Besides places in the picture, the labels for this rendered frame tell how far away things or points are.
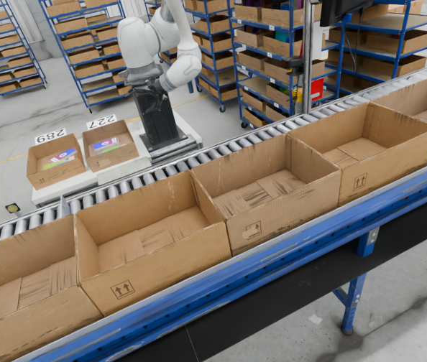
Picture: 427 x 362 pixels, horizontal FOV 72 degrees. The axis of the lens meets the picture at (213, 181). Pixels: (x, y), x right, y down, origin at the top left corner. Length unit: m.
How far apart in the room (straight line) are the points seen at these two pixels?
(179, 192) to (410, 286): 1.45
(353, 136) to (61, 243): 1.21
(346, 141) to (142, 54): 1.09
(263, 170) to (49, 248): 0.80
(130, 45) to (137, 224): 0.95
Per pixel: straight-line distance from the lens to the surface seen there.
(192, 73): 1.42
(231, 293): 0.96
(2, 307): 1.15
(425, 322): 1.95
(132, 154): 1.78
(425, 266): 2.16
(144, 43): 1.69
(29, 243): 1.09
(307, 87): 1.90
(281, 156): 1.18
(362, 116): 1.39
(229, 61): 3.78
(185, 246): 0.80
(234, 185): 1.13
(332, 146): 1.34
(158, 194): 1.03
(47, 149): 2.19
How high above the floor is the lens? 1.61
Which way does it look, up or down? 37 degrees down
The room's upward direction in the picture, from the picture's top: 12 degrees counter-clockwise
